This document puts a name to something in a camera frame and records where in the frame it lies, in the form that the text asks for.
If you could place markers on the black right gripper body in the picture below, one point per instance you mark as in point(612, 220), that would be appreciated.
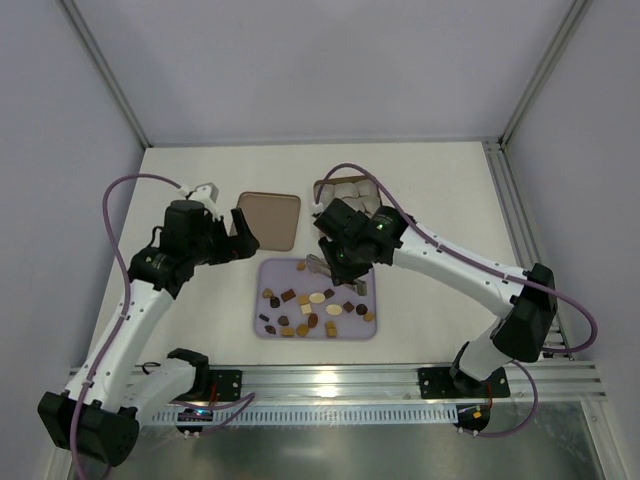
point(339, 270)

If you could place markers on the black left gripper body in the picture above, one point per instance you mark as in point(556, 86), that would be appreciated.
point(226, 242)

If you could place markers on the white oval chocolate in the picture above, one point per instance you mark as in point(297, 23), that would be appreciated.
point(334, 309)
point(317, 298)

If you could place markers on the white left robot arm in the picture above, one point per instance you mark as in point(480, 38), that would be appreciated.
point(99, 414)

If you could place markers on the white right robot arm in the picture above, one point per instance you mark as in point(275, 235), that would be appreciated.
point(519, 299)

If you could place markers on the brown square chocolate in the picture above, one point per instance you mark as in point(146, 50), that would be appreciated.
point(348, 306)

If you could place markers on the brown rectangular chocolate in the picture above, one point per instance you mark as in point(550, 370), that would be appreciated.
point(288, 295)

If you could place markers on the caramel cube chocolate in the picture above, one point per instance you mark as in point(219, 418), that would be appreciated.
point(330, 329)

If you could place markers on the rose gold tin lid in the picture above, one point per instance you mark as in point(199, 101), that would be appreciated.
point(272, 218)

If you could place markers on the rose gold tin box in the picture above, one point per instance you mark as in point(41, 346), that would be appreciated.
point(345, 190)

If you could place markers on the lilac plastic tray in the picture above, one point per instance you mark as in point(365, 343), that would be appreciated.
point(280, 275)

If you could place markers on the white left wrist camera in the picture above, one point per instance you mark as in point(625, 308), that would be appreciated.
point(206, 194)

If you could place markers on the aluminium mounting rail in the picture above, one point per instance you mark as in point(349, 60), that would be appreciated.
point(549, 380)

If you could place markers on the slotted cable duct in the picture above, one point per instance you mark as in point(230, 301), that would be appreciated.
point(262, 414)

